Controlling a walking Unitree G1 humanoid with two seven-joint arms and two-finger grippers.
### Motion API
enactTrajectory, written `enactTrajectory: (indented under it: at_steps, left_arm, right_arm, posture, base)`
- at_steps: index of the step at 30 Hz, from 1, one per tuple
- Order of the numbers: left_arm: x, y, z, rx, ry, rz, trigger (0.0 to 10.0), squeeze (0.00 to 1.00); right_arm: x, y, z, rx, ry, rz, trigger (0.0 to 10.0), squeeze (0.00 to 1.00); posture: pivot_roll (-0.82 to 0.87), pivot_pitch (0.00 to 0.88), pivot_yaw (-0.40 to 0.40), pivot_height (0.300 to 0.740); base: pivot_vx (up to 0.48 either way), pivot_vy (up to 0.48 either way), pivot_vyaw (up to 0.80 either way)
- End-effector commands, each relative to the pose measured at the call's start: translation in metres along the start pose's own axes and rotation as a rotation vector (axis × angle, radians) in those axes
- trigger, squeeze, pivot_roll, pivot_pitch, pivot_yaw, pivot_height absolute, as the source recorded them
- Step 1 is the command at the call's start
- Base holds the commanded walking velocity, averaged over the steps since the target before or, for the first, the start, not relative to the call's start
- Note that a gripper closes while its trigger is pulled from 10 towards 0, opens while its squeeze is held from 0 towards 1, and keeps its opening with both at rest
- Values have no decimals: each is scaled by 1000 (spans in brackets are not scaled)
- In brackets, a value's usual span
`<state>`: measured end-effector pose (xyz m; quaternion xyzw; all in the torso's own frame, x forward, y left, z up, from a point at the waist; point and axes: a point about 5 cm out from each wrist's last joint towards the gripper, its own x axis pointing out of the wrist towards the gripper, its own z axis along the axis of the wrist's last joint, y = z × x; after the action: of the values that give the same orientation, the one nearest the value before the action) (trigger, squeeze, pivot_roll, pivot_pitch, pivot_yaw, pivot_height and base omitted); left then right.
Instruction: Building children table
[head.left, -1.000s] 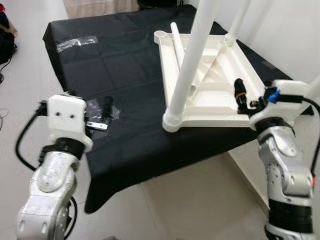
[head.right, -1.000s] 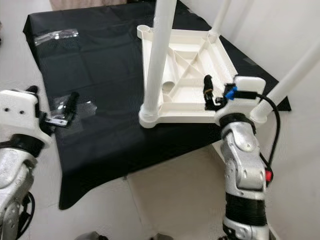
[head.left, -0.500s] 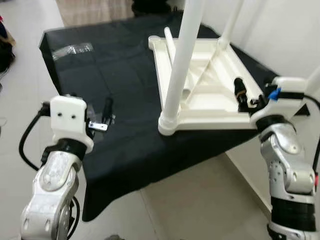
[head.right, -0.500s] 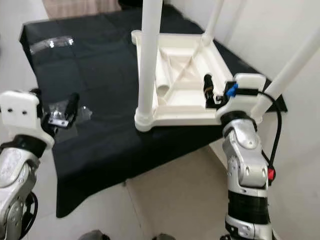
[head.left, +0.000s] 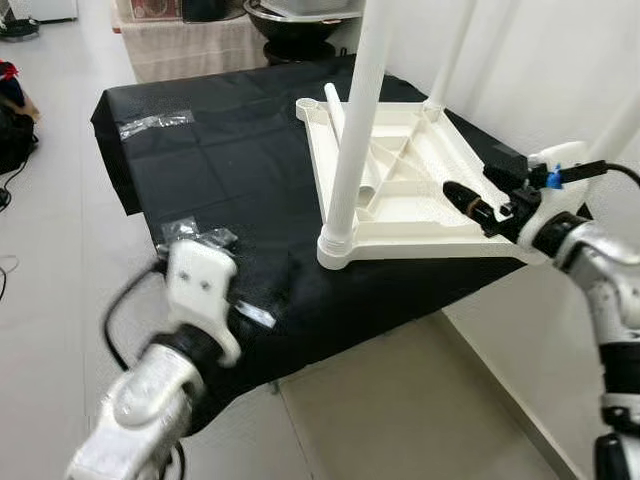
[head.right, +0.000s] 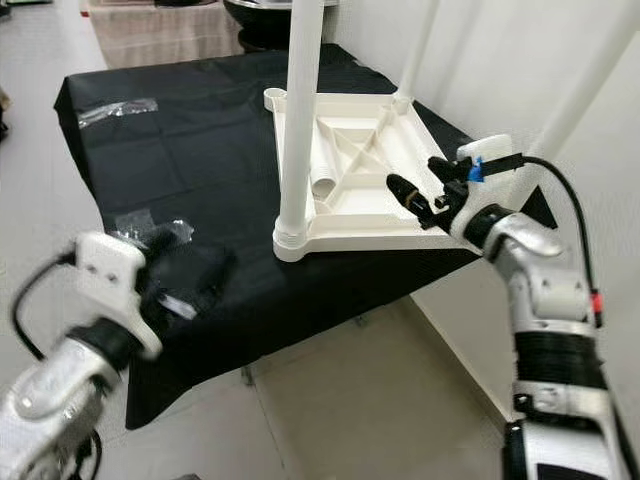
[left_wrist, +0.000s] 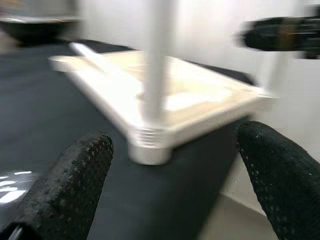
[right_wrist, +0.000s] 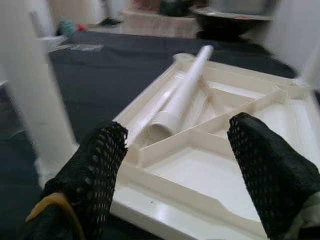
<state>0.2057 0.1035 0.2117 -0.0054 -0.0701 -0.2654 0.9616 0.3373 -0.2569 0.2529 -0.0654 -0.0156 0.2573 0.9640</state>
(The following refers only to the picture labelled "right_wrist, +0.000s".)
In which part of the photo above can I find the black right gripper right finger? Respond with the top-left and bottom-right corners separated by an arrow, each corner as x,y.
227,112 -> 320,240

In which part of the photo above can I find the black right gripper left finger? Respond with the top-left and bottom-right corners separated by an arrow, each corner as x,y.
23,121 -> 129,240

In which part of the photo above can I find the white plastic table top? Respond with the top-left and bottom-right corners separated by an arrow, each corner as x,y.
109,52 -> 320,240

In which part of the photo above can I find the tan rubber band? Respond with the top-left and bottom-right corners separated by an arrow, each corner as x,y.
25,191 -> 87,240

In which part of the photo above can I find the black tablecloth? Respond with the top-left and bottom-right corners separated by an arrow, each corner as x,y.
0,31 -> 301,240

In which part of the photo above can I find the clear plastic hardware bag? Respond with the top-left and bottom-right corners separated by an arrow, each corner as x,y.
70,44 -> 105,52

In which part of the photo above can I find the crumpled clear plastic bag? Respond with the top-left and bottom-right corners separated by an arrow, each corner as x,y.
39,34 -> 67,54

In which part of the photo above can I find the teal cloth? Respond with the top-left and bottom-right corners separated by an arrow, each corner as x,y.
58,19 -> 76,36

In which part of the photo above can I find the black stand base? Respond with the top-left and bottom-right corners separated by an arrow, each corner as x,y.
96,16 -> 124,27

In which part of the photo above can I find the large black bowl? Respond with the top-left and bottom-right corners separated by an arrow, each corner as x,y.
189,6 -> 274,42

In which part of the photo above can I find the black bag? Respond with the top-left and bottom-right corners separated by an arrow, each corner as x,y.
159,0 -> 191,17

